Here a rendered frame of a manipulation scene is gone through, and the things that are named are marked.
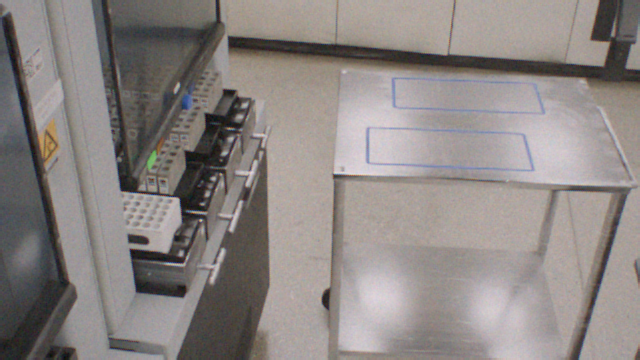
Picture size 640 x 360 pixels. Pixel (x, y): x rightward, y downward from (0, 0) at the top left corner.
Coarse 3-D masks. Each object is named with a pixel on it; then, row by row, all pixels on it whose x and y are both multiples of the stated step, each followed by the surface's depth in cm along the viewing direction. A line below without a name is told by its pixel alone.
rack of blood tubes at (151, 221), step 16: (128, 208) 149; (144, 208) 149; (160, 208) 149; (176, 208) 150; (128, 224) 146; (144, 224) 146; (160, 224) 145; (176, 224) 151; (128, 240) 151; (144, 240) 150; (160, 240) 145
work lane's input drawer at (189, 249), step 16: (192, 224) 153; (176, 240) 149; (192, 240) 151; (144, 256) 147; (160, 256) 146; (176, 256) 146; (192, 256) 150; (144, 272) 148; (160, 272) 147; (176, 272) 146; (192, 272) 151
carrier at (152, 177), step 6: (168, 144) 164; (162, 150) 162; (168, 150) 162; (162, 156) 160; (156, 162) 159; (162, 162) 159; (150, 168) 158; (156, 168) 157; (150, 174) 156; (156, 174) 156; (150, 180) 157; (156, 180) 157; (150, 186) 157; (156, 186) 157; (150, 192) 158; (156, 192) 158
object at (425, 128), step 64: (384, 128) 181; (448, 128) 181; (512, 128) 181; (576, 128) 182; (384, 256) 228; (448, 256) 228; (512, 256) 229; (384, 320) 208; (448, 320) 208; (512, 320) 209; (576, 320) 189
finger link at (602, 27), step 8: (600, 0) 130; (608, 0) 130; (616, 0) 130; (600, 8) 130; (608, 8) 130; (600, 16) 131; (608, 16) 131; (600, 24) 132; (608, 24) 132; (592, 32) 133; (600, 32) 133; (608, 32) 132; (592, 40) 134; (600, 40) 133; (608, 40) 133
